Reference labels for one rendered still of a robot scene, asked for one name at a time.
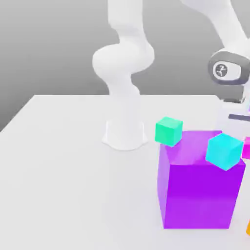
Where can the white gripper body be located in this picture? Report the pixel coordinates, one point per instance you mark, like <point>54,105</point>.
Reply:
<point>234,123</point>

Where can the small magenta cube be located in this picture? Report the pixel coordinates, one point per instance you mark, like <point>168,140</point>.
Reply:
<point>246,147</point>

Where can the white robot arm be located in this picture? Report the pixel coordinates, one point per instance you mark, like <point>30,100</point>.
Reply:
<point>125,58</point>

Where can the small cyan cube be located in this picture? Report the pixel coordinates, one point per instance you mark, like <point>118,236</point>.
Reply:
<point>224,151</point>

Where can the small green cube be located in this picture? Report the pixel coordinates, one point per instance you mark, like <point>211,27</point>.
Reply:
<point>168,130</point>

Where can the large purple box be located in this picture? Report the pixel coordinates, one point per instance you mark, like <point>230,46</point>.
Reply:
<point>197,191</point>

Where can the large orange box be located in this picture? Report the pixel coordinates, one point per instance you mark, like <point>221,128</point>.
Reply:
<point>248,228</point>

